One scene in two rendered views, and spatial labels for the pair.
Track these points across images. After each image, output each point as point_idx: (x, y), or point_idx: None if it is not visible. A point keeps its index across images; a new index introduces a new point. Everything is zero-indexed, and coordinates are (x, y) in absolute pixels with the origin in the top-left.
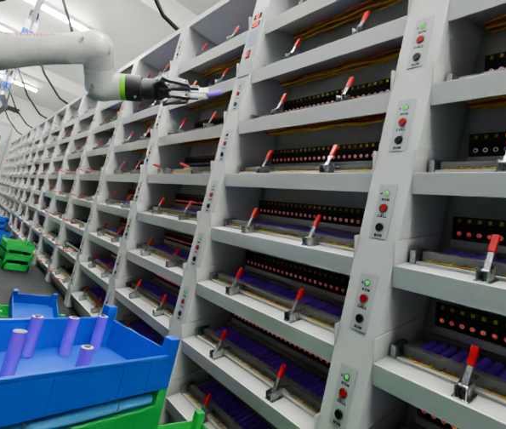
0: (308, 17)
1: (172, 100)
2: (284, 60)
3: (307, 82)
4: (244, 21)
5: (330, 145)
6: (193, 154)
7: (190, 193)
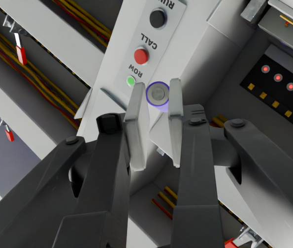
0: (40, 114)
1: (286, 220)
2: (9, 13)
3: (103, 25)
4: None
5: None
6: None
7: None
